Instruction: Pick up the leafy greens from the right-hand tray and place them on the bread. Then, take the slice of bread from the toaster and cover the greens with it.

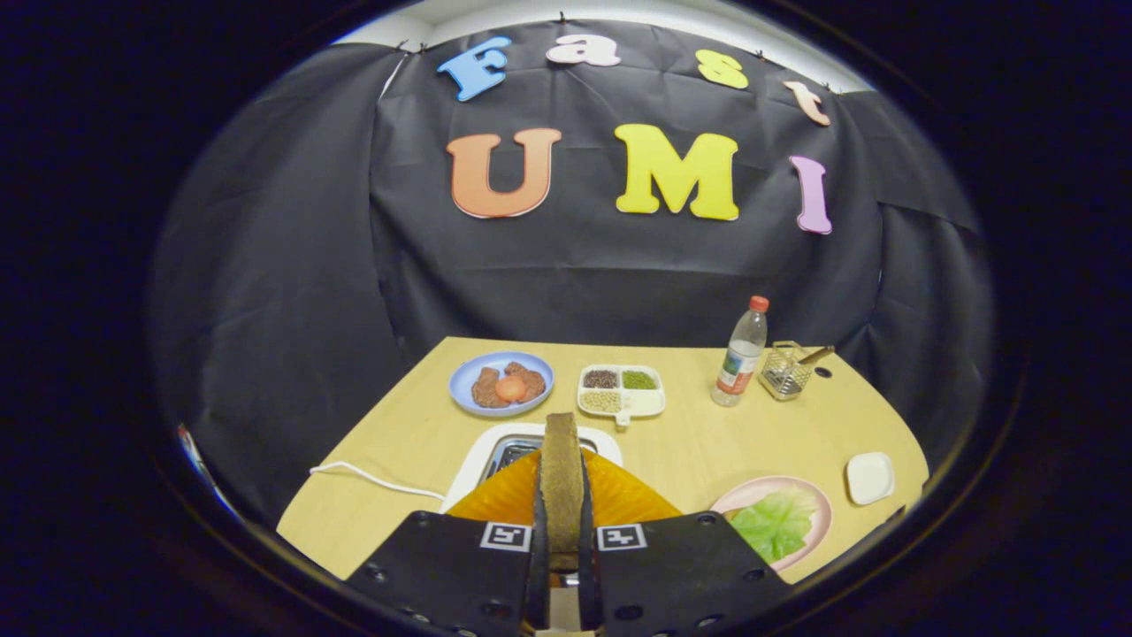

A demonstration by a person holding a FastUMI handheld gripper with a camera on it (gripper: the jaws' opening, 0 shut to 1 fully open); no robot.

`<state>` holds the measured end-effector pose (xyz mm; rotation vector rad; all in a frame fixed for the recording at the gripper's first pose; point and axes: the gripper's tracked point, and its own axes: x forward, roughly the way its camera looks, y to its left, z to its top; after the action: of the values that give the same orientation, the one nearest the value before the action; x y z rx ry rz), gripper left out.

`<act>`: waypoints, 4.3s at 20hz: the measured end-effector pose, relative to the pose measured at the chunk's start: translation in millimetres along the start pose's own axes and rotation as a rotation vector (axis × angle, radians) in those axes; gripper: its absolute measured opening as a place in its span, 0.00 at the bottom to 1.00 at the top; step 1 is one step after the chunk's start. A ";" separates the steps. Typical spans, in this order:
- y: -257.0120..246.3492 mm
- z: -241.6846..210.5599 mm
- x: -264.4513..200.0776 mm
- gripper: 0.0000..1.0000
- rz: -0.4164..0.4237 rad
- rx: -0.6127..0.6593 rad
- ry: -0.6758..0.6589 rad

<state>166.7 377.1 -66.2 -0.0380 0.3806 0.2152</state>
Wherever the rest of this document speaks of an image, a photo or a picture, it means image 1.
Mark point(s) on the small white plate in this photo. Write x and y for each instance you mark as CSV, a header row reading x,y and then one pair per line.
x,y
869,478

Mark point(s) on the wooden utensil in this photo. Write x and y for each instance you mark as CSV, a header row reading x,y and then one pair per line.
x,y
815,356

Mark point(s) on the blue plate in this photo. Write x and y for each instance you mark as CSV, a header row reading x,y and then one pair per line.
x,y
462,382

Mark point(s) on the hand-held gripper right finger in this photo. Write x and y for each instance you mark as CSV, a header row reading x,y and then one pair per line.
x,y
681,575

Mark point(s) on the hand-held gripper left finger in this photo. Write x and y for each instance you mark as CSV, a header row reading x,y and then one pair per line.
x,y
442,575

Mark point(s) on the brown meat patty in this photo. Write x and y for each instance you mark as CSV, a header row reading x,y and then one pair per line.
x,y
485,389
533,380

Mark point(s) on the white divided seasoning tray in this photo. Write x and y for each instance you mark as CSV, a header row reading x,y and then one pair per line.
x,y
650,402

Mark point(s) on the green lettuce leaf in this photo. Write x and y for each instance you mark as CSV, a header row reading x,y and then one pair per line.
x,y
778,522

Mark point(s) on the white toaster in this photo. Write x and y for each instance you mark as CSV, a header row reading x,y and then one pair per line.
x,y
478,460

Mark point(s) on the black backdrop cloth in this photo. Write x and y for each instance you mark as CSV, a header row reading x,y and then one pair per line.
x,y
619,283

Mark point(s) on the clear bottle with red cap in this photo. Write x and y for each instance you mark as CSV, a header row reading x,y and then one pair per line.
x,y
738,363

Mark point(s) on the brown toast slice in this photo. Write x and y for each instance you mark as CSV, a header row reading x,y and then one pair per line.
x,y
562,487

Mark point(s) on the red tomato slice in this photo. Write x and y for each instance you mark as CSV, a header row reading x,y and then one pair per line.
x,y
510,388

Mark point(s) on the pink plate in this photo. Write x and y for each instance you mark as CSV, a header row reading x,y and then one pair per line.
x,y
752,491

